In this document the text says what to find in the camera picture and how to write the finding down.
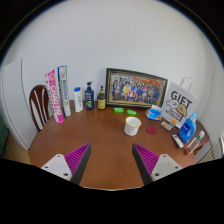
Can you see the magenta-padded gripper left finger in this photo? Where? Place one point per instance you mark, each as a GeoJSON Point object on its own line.
{"type": "Point", "coordinates": [76, 159]}

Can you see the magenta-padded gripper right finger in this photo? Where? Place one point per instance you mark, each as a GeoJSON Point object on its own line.
{"type": "Point", "coordinates": [146, 159]}

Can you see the clear plastic drink bottle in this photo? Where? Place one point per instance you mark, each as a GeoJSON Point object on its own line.
{"type": "Point", "coordinates": [194, 144]}

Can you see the flat round red coaster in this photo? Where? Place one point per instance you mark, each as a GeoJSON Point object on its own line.
{"type": "Point", "coordinates": [151, 130]}

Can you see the white remote control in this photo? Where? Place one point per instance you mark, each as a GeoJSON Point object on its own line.
{"type": "Point", "coordinates": [177, 140]}

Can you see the white cup with yellow rim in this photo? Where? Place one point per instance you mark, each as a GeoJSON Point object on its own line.
{"type": "Point", "coordinates": [132, 126]}

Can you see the colourful puzzle cube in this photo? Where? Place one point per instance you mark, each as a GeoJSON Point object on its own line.
{"type": "Point", "coordinates": [173, 122]}

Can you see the blue tissue pack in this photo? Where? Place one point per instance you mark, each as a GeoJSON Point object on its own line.
{"type": "Point", "coordinates": [153, 114]}

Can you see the small green box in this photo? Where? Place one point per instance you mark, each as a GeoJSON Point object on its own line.
{"type": "Point", "coordinates": [118, 110]}
{"type": "Point", "coordinates": [131, 112]}

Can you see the blue detergent bottle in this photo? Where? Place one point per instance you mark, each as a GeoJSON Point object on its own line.
{"type": "Point", "coordinates": [187, 128]}

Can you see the white bottle with blue cap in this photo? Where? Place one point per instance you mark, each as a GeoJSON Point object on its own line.
{"type": "Point", "coordinates": [78, 100]}

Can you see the dark blue pump bottle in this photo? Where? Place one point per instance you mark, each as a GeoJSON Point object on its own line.
{"type": "Point", "coordinates": [89, 98]}

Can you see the dark amber pump bottle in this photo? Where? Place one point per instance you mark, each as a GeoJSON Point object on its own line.
{"type": "Point", "coordinates": [101, 101]}

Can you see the white radiator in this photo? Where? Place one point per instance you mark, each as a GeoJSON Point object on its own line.
{"type": "Point", "coordinates": [210, 154]}

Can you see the white paper gift bag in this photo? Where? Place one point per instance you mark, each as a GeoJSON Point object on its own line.
{"type": "Point", "coordinates": [178, 103]}

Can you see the pink and white tube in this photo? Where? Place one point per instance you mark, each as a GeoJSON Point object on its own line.
{"type": "Point", "coordinates": [55, 98]}

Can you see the dark framed group picture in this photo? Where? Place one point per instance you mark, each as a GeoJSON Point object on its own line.
{"type": "Point", "coordinates": [135, 88]}

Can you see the brown wooden chair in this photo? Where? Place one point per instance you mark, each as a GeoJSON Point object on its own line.
{"type": "Point", "coordinates": [34, 100]}

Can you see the white flat panel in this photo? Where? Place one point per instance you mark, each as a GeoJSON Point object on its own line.
{"type": "Point", "coordinates": [11, 100]}

